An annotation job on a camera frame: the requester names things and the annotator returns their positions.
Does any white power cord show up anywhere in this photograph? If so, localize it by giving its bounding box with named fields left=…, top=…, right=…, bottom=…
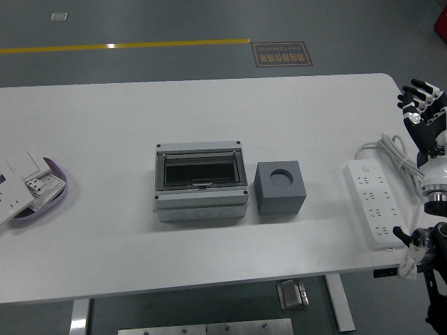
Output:
left=354, top=133, right=437, bottom=280

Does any purple tray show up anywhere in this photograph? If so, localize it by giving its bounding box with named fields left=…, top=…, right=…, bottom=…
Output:
left=8, top=156, right=68, bottom=228

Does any white power strip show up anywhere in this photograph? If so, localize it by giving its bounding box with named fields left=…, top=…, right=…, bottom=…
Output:
left=342, top=158, right=408, bottom=251

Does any white double switch panel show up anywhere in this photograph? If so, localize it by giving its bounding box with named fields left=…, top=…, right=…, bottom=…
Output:
left=5, top=150, right=52, bottom=181

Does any grey metal base plate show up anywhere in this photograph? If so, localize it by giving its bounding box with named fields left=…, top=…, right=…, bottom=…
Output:
left=117, top=318, right=294, bottom=335

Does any red object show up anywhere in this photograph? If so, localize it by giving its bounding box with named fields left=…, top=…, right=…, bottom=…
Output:
left=432, top=5, right=447, bottom=36

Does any white socket panel with holes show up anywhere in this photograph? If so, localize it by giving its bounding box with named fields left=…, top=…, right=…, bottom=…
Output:
left=29, top=173, right=67, bottom=211

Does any white table leg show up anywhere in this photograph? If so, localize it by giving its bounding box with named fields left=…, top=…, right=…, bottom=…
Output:
left=68, top=299, right=91, bottom=335
left=324, top=274, right=356, bottom=332

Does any large white switch plate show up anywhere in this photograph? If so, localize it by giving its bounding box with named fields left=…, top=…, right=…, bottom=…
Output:
left=0, top=172, right=35, bottom=225

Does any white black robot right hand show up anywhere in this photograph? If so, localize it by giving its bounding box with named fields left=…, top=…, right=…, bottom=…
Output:
left=397, top=78, right=447, bottom=191

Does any silver metal floor box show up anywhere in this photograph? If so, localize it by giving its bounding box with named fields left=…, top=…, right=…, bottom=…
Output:
left=277, top=278, right=311, bottom=311

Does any small white socket module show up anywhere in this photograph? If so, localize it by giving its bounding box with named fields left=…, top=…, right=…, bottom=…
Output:
left=24, top=176, right=49, bottom=197

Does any black under-table control box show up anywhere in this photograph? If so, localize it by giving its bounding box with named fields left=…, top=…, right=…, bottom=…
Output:
left=373, top=267, right=400, bottom=279

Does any grey cube with round hole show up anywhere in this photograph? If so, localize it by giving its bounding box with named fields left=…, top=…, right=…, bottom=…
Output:
left=254, top=160, right=307, bottom=218

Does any grey junction box with lid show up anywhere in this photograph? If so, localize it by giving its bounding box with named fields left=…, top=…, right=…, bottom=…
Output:
left=152, top=140, right=249, bottom=223

